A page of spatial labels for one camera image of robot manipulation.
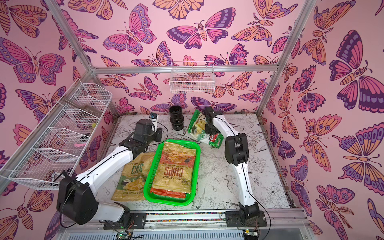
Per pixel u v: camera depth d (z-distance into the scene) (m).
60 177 0.63
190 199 0.73
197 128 1.03
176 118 1.03
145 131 0.63
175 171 0.83
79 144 0.73
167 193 0.78
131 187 0.84
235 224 0.72
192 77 0.95
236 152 0.63
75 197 0.40
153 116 0.72
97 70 0.92
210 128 0.94
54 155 0.62
